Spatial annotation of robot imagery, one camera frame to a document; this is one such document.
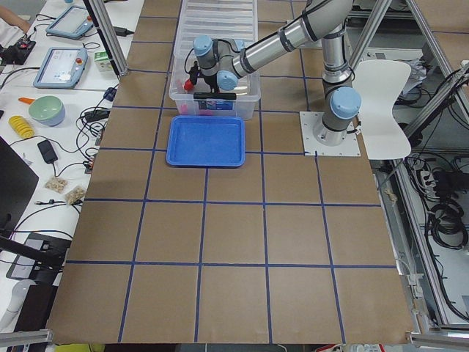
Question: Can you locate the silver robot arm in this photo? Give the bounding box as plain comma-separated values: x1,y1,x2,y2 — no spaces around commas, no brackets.
184,1,361,146

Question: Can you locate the green bowl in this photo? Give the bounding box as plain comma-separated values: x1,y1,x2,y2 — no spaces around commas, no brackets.
29,95,65,127

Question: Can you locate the blue plastic tray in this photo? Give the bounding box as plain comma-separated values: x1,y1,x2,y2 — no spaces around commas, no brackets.
166,115,245,168

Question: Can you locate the aluminium frame post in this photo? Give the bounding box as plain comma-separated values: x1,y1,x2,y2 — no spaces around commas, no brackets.
83,0,128,77

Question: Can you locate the bag of nuts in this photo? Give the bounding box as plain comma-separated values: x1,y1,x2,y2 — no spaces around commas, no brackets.
64,186,86,205
45,177,68,194

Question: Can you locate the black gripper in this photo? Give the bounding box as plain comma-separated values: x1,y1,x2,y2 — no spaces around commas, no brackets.
188,62,220,92

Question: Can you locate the white plastic chair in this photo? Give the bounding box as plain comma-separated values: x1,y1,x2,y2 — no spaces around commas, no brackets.
352,59,411,160

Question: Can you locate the blue teach pendant tablet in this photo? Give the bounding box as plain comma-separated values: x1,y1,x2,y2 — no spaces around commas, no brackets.
45,6,94,40
33,47,88,89

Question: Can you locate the black box latch handle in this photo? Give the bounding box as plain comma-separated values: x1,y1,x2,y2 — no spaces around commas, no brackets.
193,92,237,100

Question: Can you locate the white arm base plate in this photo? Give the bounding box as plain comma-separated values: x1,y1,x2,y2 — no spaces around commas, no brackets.
300,111,361,157

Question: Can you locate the clear plastic box lid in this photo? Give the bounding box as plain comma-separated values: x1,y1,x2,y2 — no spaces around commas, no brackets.
173,0,258,59

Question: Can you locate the green white carton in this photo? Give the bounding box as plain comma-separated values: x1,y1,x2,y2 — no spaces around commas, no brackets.
93,51,113,72

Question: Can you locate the black power adapter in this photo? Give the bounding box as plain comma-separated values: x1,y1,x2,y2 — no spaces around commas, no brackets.
37,140,58,164

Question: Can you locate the clear plastic storage box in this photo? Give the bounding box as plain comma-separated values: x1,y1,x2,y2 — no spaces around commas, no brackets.
169,35,260,120

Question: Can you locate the yellow ridged toy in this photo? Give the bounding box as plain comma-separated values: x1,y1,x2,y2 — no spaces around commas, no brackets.
8,115,35,139

